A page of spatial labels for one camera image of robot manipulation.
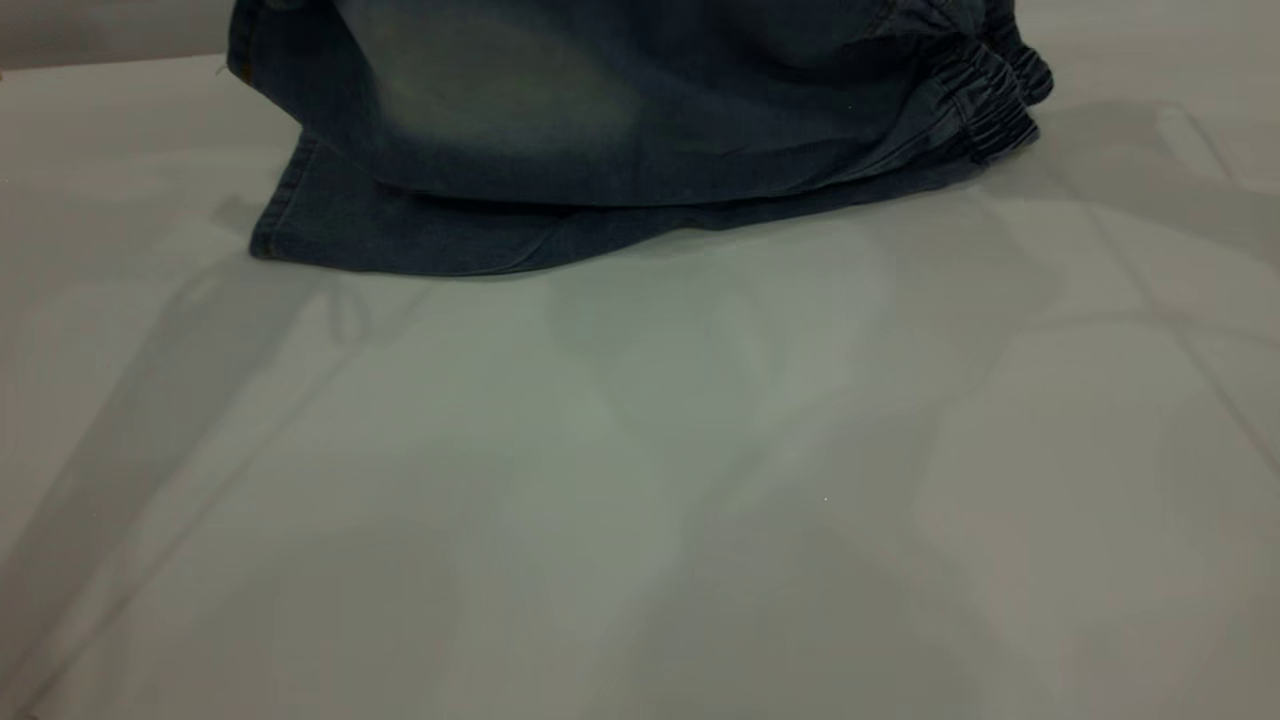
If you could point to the blue denim printed shorts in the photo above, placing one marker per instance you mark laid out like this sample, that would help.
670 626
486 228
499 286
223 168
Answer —
600 130

